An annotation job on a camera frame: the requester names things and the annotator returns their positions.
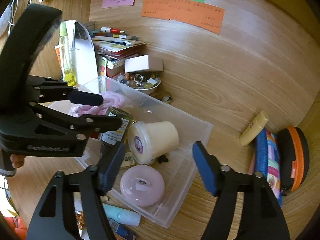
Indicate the green gourd charm with cord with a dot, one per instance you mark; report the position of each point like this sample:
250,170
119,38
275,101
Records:
80,220

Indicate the small white cardboard box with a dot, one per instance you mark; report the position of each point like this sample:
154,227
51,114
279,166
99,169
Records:
144,63

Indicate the pink apple shaped candle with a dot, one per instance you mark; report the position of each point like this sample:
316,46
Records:
142,185

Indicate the cream lotion tube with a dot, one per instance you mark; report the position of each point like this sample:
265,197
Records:
254,128

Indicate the clear plastic storage bin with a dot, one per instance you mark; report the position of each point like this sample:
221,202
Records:
176,167

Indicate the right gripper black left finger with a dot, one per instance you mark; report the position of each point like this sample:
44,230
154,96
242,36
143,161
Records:
55,214

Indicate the white bowl of beads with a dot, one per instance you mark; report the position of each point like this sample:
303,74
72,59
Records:
145,82

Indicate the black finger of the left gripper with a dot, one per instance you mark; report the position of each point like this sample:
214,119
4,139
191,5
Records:
55,125
43,89

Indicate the white paper sheets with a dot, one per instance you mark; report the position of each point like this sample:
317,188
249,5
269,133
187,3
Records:
82,53

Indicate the person's left hand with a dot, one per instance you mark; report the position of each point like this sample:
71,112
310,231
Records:
17,160

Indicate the yellow green spray bottle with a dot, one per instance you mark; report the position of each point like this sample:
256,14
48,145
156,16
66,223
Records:
66,66

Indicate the stack of colourful booklets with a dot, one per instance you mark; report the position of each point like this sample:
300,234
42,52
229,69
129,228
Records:
112,47

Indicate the cream candle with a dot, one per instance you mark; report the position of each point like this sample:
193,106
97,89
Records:
149,141

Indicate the black orange zip case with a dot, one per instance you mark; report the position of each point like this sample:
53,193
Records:
294,158

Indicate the orange booklet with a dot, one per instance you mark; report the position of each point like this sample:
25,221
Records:
57,50

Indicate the pink wallet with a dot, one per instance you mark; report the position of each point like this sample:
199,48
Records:
251,168

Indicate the blue patchwork pencil pouch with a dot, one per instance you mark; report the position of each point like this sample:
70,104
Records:
267,161

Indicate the orange paper note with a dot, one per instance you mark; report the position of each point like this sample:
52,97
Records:
198,14

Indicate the light blue plastic tube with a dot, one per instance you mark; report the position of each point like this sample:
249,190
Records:
122,216

